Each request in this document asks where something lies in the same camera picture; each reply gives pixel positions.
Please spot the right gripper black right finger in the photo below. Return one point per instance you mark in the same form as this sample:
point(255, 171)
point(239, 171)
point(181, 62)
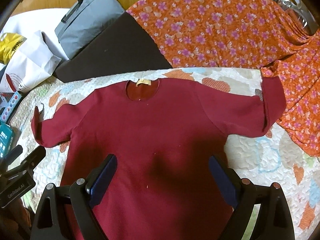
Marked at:
point(274, 218)

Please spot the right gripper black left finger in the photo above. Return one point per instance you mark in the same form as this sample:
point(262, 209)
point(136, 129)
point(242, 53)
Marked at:
point(51, 221)

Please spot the dark red long-sleeve shirt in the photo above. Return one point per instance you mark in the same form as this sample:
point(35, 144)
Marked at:
point(162, 139)

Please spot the teal printed box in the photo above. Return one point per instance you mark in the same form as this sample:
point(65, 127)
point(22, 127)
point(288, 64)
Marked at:
point(6, 138)

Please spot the white quilted heart-pattern bedspread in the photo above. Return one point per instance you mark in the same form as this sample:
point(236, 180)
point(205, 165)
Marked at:
point(273, 157)

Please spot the blue printed box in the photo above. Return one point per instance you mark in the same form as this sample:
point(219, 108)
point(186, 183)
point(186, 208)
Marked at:
point(9, 101)

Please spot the yellow plastic bag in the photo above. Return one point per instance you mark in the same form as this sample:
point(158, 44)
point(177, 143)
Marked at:
point(10, 42)

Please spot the orange floral fabric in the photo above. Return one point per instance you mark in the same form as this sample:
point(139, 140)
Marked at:
point(254, 34)

